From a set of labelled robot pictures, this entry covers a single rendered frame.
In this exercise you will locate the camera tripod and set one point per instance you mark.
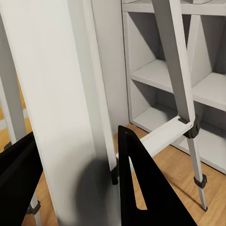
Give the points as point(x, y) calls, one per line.
point(52, 47)

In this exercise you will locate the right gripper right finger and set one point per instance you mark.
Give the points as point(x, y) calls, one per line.
point(164, 208)

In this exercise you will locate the bookcase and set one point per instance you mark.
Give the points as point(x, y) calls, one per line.
point(146, 72)

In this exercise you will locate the door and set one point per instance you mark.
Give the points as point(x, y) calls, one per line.
point(4, 135)

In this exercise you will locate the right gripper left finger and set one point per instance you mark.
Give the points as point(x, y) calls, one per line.
point(20, 172)

